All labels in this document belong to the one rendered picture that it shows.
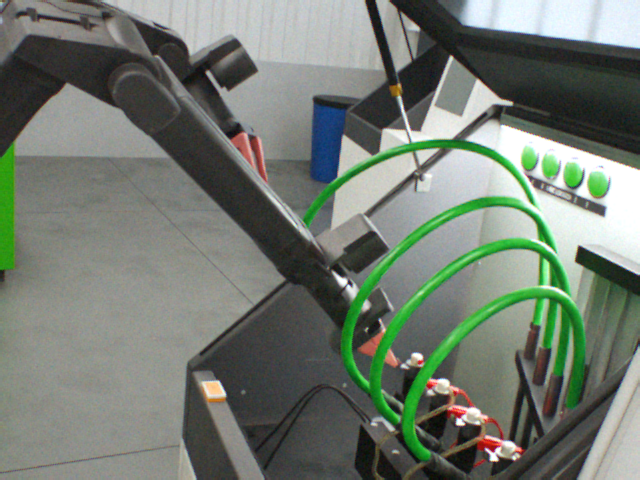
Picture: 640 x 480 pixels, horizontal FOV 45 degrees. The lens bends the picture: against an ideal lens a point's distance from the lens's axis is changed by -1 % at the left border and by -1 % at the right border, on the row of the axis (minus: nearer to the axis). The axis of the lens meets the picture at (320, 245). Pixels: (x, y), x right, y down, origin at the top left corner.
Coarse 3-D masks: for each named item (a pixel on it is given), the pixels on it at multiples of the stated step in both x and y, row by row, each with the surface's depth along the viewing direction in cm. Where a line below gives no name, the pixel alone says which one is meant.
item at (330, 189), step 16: (416, 144) 111; (432, 144) 111; (448, 144) 111; (464, 144) 111; (480, 144) 111; (368, 160) 112; (384, 160) 112; (496, 160) 111; (352, 176) 113; (320, 192) 114; (528, 192) 113; (544, 272) 116
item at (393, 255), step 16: (464, 208) 98; (480, 208) 98; (528, 208) 101; (432, 224) 97; (544, 224) 103; (416, 240) 97; (544, 240) 105; (384, 256) 97; (400, 256) 97; (384, 272) 96; (368, 288) 96; (352, 304) 97; (352, 320) 97; (352, 336) 98; (544, 336) 110; (544, 352) 110; (352, 368) 99; (544, 368) 111; (368, 384) 101; (416, 416) 105
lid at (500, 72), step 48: (432, 0) 122; (480, 0) 108; (528, 0) 97; (576, 0) 88; (624, 0) 80; (480, 48) 123; (528, 48) 112; (576, 48) 101; (624, 48) 91; (528, 96) 132; (576, 96) 115; (624, 96) 101
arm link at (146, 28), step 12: (0, 0) 105; (72, 0) 106; (84, 0) 107; (96, 0) 108; (120, 12) 109; (144, 24) 110; (156, 24) 115; (144, 36) 110; (156, 36) 111; (168, 36) 111; (180, 36) 114; (156, 48) 111; (180, 48) 112
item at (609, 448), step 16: (624, 384) 78; (624, 400) 78; (608, 416) 79; (624, 416) 78; (608, 432) 79; (624, 432) 78; (592, 448) 80; (608, 448) 79; (624, 448) 77; (592, 464) 80; (608, 464) 78; (624, 464) 76
